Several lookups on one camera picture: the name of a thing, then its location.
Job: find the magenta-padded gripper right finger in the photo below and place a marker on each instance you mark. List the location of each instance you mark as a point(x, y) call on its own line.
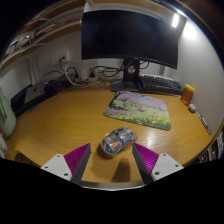
point(148, 159)

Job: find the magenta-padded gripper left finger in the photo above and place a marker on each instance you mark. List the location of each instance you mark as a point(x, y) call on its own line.
point(77, 159)

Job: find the transparent computer mouse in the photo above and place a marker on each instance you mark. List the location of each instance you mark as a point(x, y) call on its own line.
point(118, 140)

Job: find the floral landscape print mouse pad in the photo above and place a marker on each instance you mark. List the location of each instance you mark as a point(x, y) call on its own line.
point(140, 108)

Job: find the dark slim pen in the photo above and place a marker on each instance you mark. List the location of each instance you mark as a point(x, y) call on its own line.
point(203, 122)

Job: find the small grey earbuds case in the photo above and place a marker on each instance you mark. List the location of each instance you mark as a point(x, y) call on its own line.
point(192, 108)

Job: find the low bookshelf with books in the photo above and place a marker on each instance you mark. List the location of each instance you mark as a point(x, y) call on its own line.
point(216, 148)

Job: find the orange bottle with yellow lid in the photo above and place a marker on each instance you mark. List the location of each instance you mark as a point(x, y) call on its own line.
point(187, 96)

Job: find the black keyboard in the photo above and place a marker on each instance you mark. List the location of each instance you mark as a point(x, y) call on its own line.
point(160, 84)

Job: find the silver mini computer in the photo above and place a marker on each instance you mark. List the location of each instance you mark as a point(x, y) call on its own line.
point(34, 92)

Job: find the black desk stand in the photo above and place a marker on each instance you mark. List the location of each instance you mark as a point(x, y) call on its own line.
point(18, 101)

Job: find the pale green bag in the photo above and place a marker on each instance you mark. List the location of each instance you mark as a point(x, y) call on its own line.
point(6, 116)

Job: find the white power strip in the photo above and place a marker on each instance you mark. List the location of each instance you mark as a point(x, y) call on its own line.
point(87, 76)

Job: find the black computer monitor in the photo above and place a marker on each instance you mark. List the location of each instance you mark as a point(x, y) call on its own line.
point(126, 33)

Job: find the white light bar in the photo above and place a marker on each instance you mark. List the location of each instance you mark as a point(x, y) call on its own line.
point(175, 20)

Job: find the white wall socket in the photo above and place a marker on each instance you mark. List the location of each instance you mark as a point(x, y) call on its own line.
point(60, 58)

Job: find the wooden wall shelf unit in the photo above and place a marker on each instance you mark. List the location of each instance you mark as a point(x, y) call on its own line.
point(36, 40)

